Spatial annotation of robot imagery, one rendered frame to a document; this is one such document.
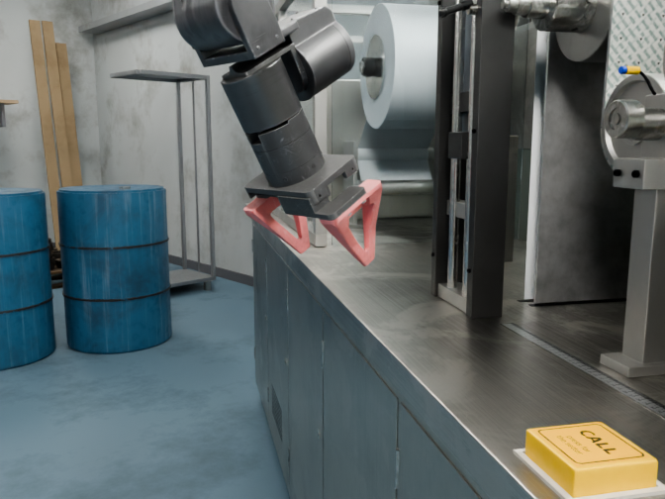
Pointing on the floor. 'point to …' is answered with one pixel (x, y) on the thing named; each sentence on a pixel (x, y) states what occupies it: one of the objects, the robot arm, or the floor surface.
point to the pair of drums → (84, 271)
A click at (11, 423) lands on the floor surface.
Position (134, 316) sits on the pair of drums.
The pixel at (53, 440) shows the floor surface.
